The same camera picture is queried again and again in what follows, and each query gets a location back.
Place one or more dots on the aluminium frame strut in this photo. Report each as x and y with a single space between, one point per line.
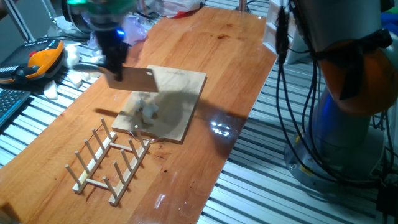
243 5

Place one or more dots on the orange black teach pendant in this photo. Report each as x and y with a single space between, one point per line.
43 59

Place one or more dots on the large white radish chunk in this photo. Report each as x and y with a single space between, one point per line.
72 56

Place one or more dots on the black computer keyboard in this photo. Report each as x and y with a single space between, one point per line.
11 102

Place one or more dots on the light wooden cutting board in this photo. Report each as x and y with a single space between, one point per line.
186 84

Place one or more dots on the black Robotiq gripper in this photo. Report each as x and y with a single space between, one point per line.
112 49

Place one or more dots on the white plastic box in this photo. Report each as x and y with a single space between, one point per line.
270 34

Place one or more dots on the grey metal stand leg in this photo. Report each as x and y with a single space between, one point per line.
18 21

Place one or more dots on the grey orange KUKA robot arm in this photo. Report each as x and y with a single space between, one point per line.
345 28

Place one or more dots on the white red-print plastic bag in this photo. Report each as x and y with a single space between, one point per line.
180 7

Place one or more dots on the black round object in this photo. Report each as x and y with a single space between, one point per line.
70 18

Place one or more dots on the wooden peg dish rack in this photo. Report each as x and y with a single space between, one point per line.
93 165

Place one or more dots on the steel cleaver knife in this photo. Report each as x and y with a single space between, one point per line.
136 81

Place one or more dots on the large varnished wooden board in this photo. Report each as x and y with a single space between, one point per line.
202 46

